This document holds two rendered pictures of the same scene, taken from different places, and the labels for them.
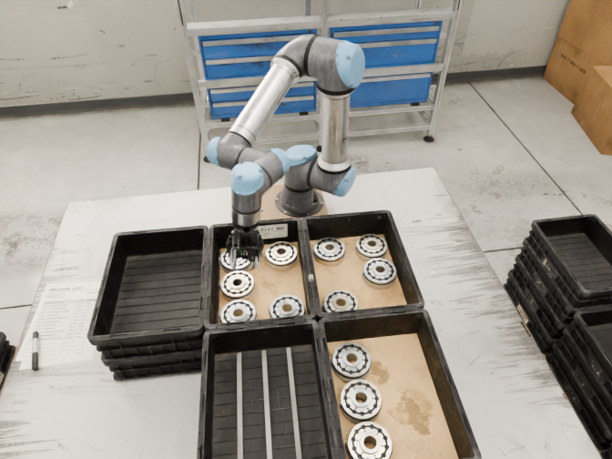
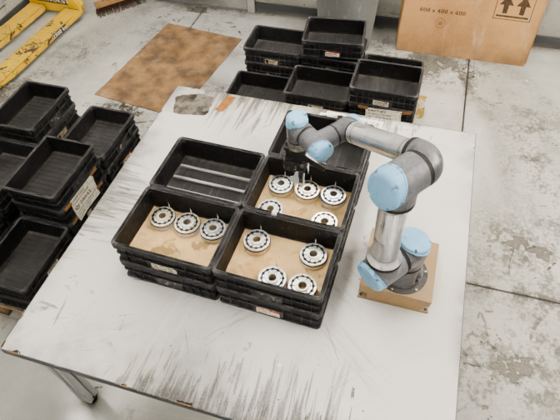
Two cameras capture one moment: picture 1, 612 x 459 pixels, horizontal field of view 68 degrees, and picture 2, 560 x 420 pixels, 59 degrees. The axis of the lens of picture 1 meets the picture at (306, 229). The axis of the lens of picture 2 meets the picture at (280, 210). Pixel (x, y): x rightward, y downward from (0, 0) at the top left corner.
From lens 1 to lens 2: 178 cm
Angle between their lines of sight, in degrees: 70
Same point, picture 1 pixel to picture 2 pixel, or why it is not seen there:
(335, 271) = (292, 255)
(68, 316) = not seen: hidden behind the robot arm
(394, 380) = (189, 251)
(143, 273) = (347, 149)
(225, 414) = (223, 169)
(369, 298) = (256, 266)
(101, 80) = not seen: outside the picture
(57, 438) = (269, 125)
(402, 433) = (159, 239)
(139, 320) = not seen: hidden behind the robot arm
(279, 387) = (223, 194)
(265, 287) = (301, 208)
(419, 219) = (355, 397)
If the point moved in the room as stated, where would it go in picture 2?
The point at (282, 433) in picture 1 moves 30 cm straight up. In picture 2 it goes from (197, 188) to (185, 136)
